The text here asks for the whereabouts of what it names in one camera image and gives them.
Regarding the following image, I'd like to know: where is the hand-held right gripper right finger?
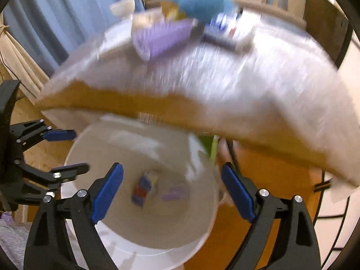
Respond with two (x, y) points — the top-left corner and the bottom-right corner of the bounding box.
(221, 162), (322, 270)

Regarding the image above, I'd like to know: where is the white footed cup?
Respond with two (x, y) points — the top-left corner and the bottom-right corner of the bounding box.
(110, 0), (137, 16)

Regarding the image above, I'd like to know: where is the colourful printed packet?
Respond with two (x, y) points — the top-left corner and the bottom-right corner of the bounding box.
(131, 170), (159, 207)

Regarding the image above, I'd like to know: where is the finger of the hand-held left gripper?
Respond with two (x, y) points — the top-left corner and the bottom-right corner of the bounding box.
(14, 159), (90, 193)
(10, 119), (77, 147)

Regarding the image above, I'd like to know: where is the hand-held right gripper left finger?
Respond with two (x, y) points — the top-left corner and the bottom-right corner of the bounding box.
(24, 162), (124, 270)

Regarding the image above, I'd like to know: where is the grey cloth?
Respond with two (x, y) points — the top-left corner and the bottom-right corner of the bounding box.
(0, 221), (30, 269)

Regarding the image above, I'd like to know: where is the green packet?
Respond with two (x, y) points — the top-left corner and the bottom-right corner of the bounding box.
(197, 133), (221, 165)

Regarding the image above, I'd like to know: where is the blue crumpled cloth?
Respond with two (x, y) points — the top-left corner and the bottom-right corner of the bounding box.
(162, 0), (238, 24)

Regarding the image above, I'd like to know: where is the blue white printed packet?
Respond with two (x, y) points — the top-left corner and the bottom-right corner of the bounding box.
(209, 6), (255, 48)

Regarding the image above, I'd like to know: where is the purple packet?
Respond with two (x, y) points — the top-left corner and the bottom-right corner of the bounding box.
(132, 18), (199, 62)

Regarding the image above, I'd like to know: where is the blue curtain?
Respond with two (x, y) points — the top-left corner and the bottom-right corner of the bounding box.
(3, 0), (144, 76)

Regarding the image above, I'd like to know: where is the white plastic bucket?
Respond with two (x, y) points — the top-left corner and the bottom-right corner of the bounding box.
(60, 114), (227, 270)

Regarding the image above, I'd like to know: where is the brown wooden cabinet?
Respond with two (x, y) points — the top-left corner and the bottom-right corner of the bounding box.
(306, 0), (349, 62)

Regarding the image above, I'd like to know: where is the small purple wrapper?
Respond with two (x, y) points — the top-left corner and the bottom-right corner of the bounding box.
(162, 186), (189, 201)

